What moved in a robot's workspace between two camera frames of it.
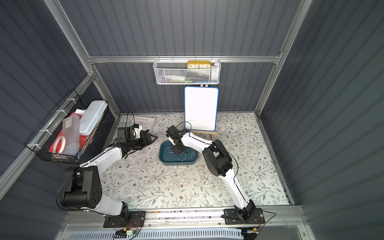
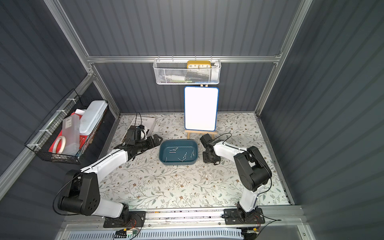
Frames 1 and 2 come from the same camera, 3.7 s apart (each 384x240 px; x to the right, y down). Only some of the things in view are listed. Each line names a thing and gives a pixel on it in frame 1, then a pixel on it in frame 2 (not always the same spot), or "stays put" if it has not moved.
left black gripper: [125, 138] → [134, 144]
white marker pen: [180, 81] stays put
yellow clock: [199, 64] stays put
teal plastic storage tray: [167, 157] stays put
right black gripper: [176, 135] → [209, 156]
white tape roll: [63, 143] stays put
